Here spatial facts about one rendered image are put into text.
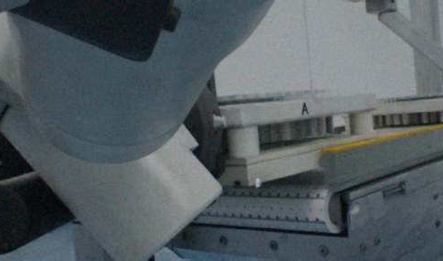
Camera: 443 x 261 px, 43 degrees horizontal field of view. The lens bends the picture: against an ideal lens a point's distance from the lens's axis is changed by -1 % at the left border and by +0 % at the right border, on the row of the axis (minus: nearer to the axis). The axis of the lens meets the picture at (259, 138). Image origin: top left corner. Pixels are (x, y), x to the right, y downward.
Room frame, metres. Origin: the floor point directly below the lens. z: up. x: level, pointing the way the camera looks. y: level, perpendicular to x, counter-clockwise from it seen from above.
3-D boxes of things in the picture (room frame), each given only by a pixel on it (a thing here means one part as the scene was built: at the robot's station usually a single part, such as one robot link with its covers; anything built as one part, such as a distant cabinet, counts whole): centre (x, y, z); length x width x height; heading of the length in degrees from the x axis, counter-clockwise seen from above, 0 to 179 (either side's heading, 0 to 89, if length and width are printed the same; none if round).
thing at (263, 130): (0.57, 0.00, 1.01); 0.01 x 0.01 x 0.07
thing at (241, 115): (0.65, 0.03, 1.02); 0.25 x 0.24 x 0.02; 51
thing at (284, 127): (0.59, -0.03, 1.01); 0.01 x 0.01 x 0.07
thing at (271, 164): (0.65, 0.03, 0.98); 0.24 x 0.24 x 0.02; 51
